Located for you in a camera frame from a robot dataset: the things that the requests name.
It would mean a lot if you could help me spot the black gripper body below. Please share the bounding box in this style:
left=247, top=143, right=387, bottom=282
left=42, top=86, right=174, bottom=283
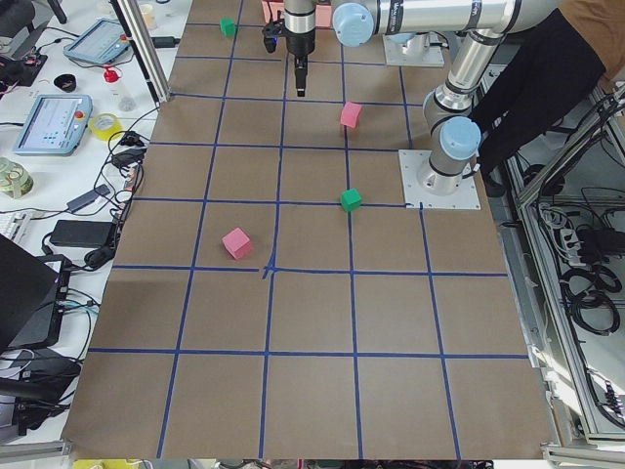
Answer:
left=285, top=29, right=313, bottom=60

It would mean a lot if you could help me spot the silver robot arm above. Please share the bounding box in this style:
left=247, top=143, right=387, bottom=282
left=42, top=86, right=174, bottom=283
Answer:
left=329, top=0, right=558, bottom=196

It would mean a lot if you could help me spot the pink plastic bin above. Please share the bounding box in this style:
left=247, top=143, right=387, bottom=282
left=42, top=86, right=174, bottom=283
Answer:
left=261, top=0, right=332, bottom=28

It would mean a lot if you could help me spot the pink cube centre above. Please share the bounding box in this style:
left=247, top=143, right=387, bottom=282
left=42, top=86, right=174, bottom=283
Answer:
left=340, top=102, right=363, bottom=129

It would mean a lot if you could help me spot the green cube far right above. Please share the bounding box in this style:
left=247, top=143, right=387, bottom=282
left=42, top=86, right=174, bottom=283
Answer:
left=220, top=17, right=237, bottom=37

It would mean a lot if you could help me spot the green cube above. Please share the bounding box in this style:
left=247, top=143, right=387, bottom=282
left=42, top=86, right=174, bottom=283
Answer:
left=340, top=188, right=362, bottom=213
left=220, top=17, right=237, bottom=37

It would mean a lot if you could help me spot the green cube front left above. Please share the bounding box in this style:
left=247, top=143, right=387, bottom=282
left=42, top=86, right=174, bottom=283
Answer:
left=340, top=188, right=362, bottom=213

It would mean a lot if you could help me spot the pink cube near gripper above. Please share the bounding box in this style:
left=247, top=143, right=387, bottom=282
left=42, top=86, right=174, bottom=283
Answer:
left=222, top=228, right=253, bottom=260

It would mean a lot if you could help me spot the yellow tape roll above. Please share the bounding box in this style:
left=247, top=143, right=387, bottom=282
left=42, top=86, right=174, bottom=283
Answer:
left=88, top=113, right=123, bottom=142

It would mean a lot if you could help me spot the black bowl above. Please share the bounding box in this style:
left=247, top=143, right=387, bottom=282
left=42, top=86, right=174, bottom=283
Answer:
left=53, top=73, right=77, bottom=93

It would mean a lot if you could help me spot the person in black trousers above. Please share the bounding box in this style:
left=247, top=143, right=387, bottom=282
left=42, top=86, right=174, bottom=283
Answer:
left=470, top=1, right=624, bottom=197

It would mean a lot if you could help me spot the grey teach pendant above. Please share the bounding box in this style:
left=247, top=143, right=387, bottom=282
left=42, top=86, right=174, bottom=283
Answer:
left=13, top=94, right=93, bottom=156

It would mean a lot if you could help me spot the black power brick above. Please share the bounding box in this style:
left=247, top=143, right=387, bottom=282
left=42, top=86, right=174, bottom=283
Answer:
left=50, top=220, right=114, bottom=248

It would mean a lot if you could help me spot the green tape roll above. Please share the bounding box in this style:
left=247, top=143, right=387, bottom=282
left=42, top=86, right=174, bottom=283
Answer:
left=0, top=157, right=33, bottom=198

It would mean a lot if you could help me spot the black laptop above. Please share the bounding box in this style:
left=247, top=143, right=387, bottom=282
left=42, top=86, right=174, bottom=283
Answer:
left=1, top=236, right=70, bottom=352

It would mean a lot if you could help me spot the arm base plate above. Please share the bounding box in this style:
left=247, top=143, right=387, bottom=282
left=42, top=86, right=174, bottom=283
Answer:
left=398, top=149, right=480, bottom=210
left=383, top=31, right=446, bottom=67

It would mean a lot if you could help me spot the aluminium profile post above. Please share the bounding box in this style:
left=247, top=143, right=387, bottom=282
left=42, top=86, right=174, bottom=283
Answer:
left=109, top=0, right=171, bottom=105

